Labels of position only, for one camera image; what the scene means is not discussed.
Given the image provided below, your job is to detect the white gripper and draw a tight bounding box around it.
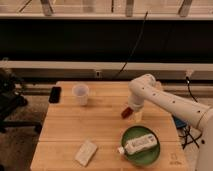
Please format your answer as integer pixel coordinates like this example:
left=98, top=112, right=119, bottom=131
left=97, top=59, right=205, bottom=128
left=128, top=95, right=144, bottom=122

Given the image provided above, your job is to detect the red pepper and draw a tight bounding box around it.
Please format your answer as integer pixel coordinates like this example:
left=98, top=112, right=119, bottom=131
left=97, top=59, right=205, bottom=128
left=121, top=107, right=133, bottom=119

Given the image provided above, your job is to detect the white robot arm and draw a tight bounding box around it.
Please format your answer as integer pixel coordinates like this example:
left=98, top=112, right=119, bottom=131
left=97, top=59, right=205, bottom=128
left=128, top=74, right=213, bottom=171

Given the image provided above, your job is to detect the white plastic bottle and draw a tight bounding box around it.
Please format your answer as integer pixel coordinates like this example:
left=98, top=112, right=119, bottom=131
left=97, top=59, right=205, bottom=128
left=118, top=134, right=157, bottom=155

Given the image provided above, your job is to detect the green plate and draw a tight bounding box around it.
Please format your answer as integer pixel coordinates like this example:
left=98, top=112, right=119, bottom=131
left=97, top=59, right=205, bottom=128
left=119, top=125, right=160, bottom=167

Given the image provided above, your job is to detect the blue connector box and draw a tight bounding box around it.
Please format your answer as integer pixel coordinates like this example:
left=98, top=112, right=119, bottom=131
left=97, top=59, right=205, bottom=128
left=173, top=117, right=187, bottom=129

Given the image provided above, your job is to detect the beige sponge block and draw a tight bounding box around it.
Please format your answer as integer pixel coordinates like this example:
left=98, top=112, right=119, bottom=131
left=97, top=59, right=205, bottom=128
left=75, top=140, right=98, bottom=167

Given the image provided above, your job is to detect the black smartphone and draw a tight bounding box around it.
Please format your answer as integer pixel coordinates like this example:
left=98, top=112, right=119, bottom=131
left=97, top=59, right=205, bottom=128
left=49, top=87, right=61, bottom=103

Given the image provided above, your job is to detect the black office chair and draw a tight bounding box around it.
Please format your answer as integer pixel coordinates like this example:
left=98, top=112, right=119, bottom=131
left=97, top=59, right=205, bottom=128
left=0, top=69, right=42, bottom=133

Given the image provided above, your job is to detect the black floor cable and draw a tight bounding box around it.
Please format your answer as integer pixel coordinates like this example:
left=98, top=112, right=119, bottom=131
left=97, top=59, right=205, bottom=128
left=179, top=76, right=203, bottom=149

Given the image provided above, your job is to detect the white wall outlet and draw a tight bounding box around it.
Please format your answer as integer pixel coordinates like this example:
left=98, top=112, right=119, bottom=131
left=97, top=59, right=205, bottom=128
left=95, top=71, right=101, bottom=78

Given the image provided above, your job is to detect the black hanging cable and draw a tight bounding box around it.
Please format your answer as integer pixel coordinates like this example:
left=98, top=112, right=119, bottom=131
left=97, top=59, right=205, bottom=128
left=113, top=10, right=150, bottom=80

